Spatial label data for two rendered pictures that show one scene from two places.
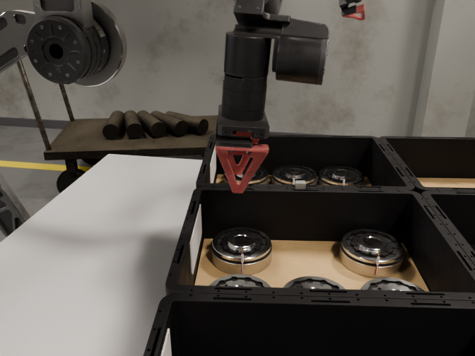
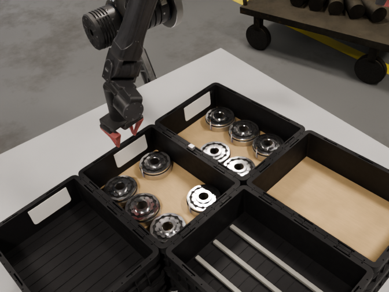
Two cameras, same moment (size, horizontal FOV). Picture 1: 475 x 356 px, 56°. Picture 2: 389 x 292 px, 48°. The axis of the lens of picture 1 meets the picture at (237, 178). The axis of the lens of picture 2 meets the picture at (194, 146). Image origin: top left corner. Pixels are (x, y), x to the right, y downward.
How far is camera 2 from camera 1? 1.02 m
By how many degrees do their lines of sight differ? 44
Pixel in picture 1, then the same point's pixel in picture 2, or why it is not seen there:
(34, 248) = not seen: hidden behind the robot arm
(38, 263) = not seen: hidden behind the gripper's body
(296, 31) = (122, 94)
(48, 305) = (104, 144)
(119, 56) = (175, 15)
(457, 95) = not seen: outside the picture
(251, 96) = (112, 112)
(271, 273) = (156, 184)
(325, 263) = (183, 193)
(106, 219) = (168, 104)
